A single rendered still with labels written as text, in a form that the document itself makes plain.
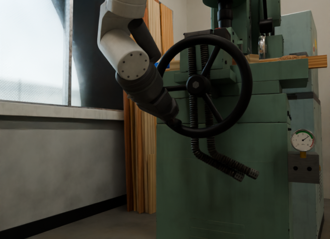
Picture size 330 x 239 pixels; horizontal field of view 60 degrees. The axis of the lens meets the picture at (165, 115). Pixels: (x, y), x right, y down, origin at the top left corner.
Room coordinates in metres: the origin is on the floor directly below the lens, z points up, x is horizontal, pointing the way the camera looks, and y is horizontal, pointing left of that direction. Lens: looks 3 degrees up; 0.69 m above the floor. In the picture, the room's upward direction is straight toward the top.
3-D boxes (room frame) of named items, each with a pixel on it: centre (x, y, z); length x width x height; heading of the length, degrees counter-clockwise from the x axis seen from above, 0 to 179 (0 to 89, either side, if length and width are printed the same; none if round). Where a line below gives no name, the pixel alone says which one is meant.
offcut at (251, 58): (0.93, -0.28, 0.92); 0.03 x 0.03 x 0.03; 18
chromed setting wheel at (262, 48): (1.16, -0.40, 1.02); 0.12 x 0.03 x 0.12; 155
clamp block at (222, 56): (0.93, -0.14, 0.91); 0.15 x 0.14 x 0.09; 65
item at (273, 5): (1.23, -0.46, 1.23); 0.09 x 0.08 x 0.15; 155
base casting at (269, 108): (1.21, -0.29, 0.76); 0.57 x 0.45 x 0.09; 155
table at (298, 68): (1.01, -0.17, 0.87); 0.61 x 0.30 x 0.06; 65
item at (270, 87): (1.04, -0.21, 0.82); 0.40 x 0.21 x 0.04; 65
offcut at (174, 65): (1.04, -0.04, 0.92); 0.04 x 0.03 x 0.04; 72
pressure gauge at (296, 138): (0.80, -0.38, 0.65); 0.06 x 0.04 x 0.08; 65
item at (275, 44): (1.20, -0.46, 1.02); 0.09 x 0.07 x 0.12; 65
